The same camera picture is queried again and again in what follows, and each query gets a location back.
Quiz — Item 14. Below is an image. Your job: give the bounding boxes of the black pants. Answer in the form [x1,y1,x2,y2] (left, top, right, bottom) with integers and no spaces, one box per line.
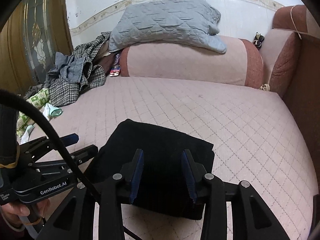
[86,119,214,220]

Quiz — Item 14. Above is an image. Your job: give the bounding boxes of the left hand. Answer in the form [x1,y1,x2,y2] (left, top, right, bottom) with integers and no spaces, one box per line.
[1,199,50,230]

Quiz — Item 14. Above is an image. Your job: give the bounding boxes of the white green-trimmed sock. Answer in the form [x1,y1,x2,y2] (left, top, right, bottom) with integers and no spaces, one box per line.
[42,103,63,121]

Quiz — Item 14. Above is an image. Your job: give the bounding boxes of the green patterned cloth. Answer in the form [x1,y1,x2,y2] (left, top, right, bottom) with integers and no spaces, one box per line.
[17,87,51,138]

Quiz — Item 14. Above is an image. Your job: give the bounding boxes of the houndstooth checked coat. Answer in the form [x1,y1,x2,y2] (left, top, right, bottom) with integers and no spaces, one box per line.
[44,31,111,107]

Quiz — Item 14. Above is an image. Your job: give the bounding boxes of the blue denim garment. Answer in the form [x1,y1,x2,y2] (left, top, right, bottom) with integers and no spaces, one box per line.
[45,52,85,85]

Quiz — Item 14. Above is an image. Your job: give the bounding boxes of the red blue snack packet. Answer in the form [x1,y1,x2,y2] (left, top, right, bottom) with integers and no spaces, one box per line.
[110,53,120,77]

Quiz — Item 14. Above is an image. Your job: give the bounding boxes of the wooden glass door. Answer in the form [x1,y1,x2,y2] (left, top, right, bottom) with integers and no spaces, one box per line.
[1,0,73,95]

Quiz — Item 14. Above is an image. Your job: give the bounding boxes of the pink bolster pillow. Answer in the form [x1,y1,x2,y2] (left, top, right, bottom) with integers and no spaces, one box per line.
[120,36,263,88]

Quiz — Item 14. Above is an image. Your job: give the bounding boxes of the pink armrest cushion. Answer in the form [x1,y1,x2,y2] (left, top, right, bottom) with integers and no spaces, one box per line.
[260,5,308,97]

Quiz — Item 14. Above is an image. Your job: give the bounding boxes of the black small item on ledge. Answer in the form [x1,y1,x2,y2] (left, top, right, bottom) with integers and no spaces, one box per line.
[253,32,265,50]

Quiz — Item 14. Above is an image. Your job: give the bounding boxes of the grey quilted blanket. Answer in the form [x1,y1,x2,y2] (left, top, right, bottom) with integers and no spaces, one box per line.
[108,0,227,54]

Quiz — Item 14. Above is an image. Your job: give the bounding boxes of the black cable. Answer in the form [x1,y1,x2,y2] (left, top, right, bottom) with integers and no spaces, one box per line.
[0,89,143,240]

